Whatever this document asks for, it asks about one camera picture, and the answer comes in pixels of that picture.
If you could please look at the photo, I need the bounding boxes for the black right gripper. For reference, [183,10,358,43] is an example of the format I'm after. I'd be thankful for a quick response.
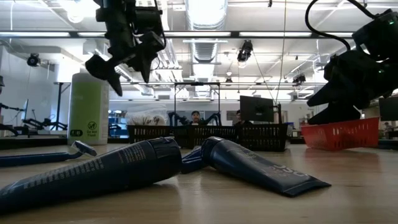
[307,49,398,126]

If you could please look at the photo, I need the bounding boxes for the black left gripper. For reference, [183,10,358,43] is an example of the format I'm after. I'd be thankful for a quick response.
[85,0,165,97]

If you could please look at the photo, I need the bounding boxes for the clear plastic vanity kit bag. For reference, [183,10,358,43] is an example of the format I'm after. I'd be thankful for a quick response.
[125,104,169,127]

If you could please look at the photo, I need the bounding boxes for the dark blue toiletry tube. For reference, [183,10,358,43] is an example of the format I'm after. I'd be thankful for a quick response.
[200,136,332,197]
[0,136,183,214]

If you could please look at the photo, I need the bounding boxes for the red plastic basket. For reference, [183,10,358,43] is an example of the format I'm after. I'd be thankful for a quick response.
[300,116,381,152]

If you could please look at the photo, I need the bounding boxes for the black ceiling spotlight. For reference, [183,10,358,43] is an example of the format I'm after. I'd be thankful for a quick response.
[237,39,254,62]
[292,73,307,85]
[26,53,41,68]

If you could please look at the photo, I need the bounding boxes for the black computer monitor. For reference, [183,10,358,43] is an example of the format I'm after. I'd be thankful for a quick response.
[378,96,398,121]
[239,95,275,123]

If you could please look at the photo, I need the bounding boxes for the green white wipes canister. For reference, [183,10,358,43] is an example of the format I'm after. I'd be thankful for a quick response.
[67,73,110,146]

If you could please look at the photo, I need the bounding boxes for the black metal stand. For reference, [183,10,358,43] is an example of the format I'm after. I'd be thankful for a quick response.
[53,82,72,131]

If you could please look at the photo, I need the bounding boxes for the black frame rig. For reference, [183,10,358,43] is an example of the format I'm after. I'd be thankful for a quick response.
[173,82,221,125]

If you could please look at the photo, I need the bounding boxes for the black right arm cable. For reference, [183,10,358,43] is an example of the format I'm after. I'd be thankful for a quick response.
[304,0,379,51]

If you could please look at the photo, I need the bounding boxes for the silver ventilation duct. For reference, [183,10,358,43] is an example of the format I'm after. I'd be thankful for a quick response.
[185,0,229,98]

